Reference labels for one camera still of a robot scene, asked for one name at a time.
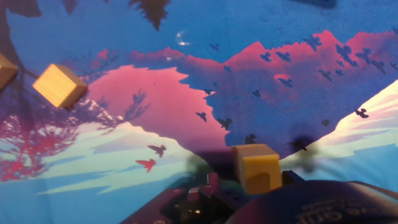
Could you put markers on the blue landscape printed mat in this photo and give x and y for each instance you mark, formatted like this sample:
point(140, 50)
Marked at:
point(186, 93)

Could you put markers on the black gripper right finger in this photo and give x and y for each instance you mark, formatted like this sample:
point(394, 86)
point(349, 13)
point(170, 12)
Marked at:
point(289, 178)

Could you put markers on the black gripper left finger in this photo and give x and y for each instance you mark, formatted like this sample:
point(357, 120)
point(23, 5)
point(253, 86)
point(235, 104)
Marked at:
point(214, 194)

